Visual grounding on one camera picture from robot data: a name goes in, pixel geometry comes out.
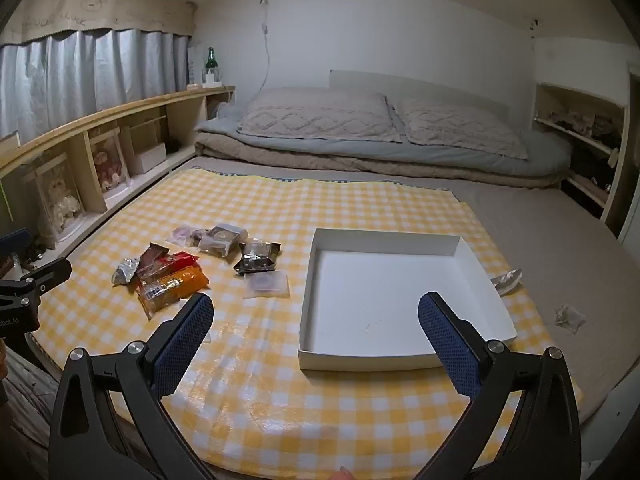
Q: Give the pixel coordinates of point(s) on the brown snack packet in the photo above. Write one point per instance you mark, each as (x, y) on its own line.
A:
(152, 257)

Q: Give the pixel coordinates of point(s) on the clear packet dark snack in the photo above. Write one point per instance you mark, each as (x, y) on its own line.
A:
(200, 236)

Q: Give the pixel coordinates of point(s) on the orange snack packet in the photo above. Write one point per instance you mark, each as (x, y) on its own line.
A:
(175, 287)

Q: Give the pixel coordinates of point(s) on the red teddy bear in wrap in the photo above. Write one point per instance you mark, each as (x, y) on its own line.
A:
(110, 162)

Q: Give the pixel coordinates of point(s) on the beige printed valance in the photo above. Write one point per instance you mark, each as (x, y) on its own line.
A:
(100, 5)

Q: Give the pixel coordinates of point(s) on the white storage box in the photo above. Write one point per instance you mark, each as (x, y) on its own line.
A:
(150, 159)

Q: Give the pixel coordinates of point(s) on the crumpled silver wrapper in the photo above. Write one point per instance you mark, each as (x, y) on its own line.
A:
(507, 280)

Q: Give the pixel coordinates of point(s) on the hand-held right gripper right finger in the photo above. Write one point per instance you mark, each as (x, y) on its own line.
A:
(450, 345)

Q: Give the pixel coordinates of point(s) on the black snack packet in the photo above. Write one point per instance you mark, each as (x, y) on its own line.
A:
(257, 258)

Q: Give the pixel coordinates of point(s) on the crumpled clear wrapper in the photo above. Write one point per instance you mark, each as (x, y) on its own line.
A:
(570, 317)

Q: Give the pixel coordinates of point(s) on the small dark shelf item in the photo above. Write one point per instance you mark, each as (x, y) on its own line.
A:
(174, 145)

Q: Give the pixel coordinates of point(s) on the green glass bottle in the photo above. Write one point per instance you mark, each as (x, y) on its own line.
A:
(211, 62)

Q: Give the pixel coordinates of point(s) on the yellow checked mat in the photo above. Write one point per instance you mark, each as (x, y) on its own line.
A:
(300, 410)

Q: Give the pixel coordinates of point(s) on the beige textured pillow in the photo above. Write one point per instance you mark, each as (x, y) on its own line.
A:
(320, 115)
(460, 127)

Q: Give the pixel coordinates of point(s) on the wooden bedside shelf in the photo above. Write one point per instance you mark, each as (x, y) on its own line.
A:
(125, 105)

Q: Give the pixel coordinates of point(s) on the silver snack packet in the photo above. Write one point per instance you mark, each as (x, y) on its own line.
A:
(124, 271)

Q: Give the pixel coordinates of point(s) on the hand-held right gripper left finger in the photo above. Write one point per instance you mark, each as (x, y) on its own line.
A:
(185, 345)

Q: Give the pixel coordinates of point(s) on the red snack packet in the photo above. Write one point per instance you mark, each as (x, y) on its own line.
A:
(177, 261)

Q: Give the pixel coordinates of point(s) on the silver-grey curtain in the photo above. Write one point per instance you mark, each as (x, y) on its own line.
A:
(75, 75)

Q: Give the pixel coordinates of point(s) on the white upright board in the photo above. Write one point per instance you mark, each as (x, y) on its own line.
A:
(193, 65)

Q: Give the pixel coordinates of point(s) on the white shallow cardboard box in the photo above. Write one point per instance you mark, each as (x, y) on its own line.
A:
(390, 300)

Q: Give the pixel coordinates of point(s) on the white teddy bear in wrap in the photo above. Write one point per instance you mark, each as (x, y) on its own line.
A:
(57, 200)

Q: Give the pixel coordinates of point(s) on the white bottle holder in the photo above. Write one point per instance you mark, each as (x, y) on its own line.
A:
(212, 79)

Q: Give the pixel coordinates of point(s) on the clear packet brown pastry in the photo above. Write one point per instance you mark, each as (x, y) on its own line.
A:
(222, 240)

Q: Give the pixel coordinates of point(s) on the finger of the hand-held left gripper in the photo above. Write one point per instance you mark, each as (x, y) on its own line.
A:
(47, 275)

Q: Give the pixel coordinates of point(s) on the white headboard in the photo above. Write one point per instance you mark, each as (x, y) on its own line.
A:
(425, 87)

